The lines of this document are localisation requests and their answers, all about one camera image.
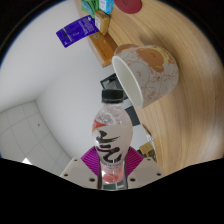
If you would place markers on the flat round red coaster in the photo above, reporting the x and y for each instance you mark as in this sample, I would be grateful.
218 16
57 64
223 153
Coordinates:
128 5

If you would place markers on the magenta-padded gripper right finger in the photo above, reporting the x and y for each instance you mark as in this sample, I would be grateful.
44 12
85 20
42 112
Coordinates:
146 170

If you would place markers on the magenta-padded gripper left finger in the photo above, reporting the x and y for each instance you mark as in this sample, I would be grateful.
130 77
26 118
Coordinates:
78 171

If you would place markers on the small light blue box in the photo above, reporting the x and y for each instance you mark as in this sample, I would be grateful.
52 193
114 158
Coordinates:
106 5

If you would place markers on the clear drink bottle black cap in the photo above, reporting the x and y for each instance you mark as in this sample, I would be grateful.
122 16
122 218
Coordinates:
111 133

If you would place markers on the purple standing pouch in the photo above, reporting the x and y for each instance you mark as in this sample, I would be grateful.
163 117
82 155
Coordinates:
76 31

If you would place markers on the white patterned paper cup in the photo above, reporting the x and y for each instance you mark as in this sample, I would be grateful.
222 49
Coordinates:
156 73

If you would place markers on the small yellow box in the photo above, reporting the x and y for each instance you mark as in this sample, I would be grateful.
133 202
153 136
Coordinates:
102 22

